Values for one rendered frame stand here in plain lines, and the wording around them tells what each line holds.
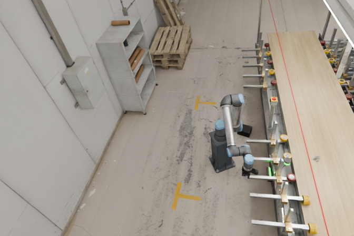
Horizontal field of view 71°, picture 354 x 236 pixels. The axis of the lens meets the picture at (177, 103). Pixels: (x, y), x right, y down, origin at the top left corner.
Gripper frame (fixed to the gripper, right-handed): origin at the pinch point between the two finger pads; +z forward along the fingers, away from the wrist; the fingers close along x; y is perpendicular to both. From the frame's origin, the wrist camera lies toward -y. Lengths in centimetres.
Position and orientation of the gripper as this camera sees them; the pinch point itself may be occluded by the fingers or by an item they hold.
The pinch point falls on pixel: (247, 177)
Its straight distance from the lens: 285.5
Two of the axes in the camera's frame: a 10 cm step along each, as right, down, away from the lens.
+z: 1.0, 7.1, 6.9
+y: -9.8, -0.5, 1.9
